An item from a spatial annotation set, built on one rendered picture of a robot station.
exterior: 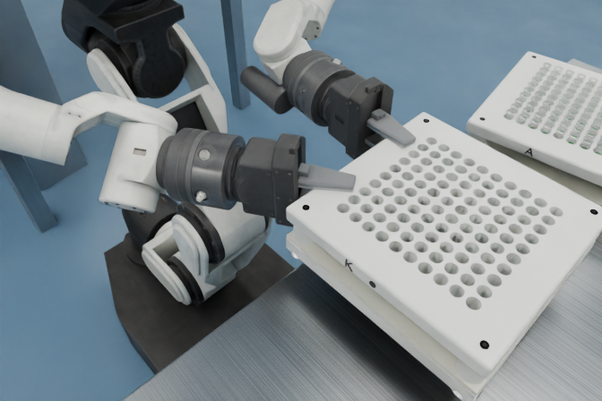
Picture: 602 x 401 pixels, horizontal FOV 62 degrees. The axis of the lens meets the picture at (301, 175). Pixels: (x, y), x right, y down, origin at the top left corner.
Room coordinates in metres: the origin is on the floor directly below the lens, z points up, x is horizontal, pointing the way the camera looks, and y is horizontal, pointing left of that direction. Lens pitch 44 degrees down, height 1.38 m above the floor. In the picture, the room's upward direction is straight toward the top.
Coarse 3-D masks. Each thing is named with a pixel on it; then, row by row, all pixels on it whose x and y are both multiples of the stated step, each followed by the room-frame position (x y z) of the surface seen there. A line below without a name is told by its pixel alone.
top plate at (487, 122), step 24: (528, 72) 0.69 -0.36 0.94; (576, 72) 0.69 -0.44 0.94; (504, 96) 0.62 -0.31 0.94; (576, 96) 0.62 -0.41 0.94; (480, 120) 0.56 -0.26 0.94; (504, 120) 0.56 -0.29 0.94; (528, 120) 0.56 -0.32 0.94; (576, 120) 0.56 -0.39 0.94; (504, 144) 0.53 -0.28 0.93; (528, 144) 0.51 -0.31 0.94; (552, 144) 0.51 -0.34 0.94; (576, 144) 0.51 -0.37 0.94; (576, 168) 0.47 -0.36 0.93; (600, 168) 0.46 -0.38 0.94
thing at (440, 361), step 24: (288, 240) 0.35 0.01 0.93; (312, 264) 0.32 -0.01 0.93; (336, 264) 0.31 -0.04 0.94; (576, 264) 0.31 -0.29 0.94; (336, 288) 0.30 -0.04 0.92; (360, 288) 0.28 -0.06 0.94; (384, 312) 0.26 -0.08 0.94; (408, 336) 0.23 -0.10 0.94; (432, 360) 0.21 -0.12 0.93; (456, 360) 0.21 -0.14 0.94; (504, 360) 0.21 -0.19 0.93; (456, 384) 0.19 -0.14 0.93; (480, 384) 0.19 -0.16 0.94
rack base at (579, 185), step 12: (492, 144) 0.56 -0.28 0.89; (516, 156) 0.54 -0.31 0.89; (540, 168) 0.51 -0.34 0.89; (552, 168) 0.51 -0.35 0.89; (564, 180) 0.49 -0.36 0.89; (576, 180) 0.49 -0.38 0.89; (576, 192) 0.46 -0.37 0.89; (588, 192) 0.46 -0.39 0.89; (600, 192) 0.46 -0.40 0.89; (600, 204) 0.44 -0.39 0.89
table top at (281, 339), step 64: (576, 64) 0.83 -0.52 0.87; (256, 320) 0.29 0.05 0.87; (320, 320) 0.29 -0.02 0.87; (576, 320) 0.29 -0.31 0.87; (192, 384) 0.22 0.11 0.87; (256, 384) 0.22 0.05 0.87; (320, 384) 0.22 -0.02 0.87; (384, 384) 0.22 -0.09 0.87; (512, 384) 0.22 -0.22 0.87; (576, 384) 0.22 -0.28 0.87
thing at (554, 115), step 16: (560, 80) 0.65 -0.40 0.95; (576, 80) 0.66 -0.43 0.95; (592, 96) 0.62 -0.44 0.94; (528, 112) 0.57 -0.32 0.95; (544, 112) 0.57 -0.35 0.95; (560, 112) 0.57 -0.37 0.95; (576, 112) 0.57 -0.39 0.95; (592, 112) 0.57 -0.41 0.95; (576, 128) 0.54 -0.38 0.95; (592, 128) 0.54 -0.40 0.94
